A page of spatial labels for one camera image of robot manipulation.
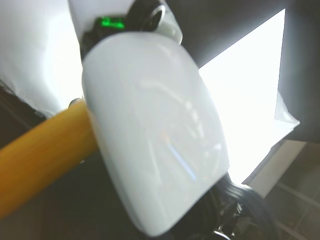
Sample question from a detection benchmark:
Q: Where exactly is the white and black hand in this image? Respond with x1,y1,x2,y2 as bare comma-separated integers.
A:
0,0,276,240

